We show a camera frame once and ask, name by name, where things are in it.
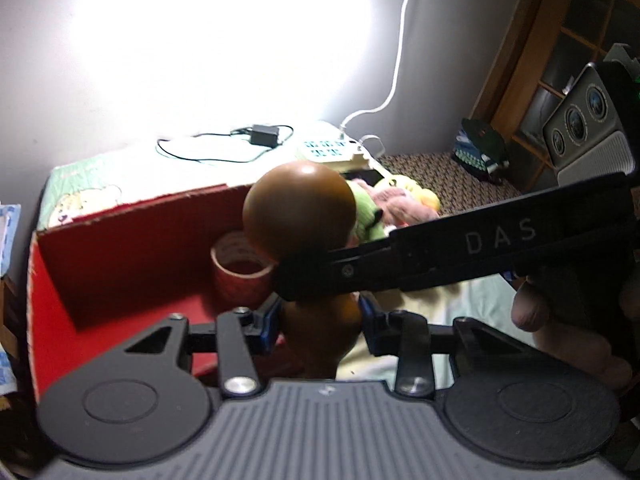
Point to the green plush toy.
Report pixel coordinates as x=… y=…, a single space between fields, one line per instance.
x=369 y=216

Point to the black power adapter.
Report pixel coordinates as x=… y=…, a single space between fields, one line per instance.
x=266 y=136

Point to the dark green patterned bag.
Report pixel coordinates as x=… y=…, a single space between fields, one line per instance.
x=481 y=151

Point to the red cardboard box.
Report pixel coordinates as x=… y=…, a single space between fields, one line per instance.
x=97 y=281

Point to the person's right hand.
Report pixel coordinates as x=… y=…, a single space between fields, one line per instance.
x=583 y=326

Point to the white power strip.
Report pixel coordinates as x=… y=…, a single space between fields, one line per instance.
x=341 y=154

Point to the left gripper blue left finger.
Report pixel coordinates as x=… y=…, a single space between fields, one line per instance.
x=268 y=321

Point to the pink plush toy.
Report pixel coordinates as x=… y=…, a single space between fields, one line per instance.
x=399 y=208

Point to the brown packing tape roll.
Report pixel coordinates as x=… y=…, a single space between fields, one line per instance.
x=242 y=277

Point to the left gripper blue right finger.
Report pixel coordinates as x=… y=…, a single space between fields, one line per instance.
x=376 y=329

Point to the blue patterned cloth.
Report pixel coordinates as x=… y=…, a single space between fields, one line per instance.
x=10 y=353

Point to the brown wooden gourd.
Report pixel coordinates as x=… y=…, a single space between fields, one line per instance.
x=302 y=208

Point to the yellow plush toy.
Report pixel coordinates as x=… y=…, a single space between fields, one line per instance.
x=424 y=196

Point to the black smartphone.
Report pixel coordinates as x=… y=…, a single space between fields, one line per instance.
x=370 y=176

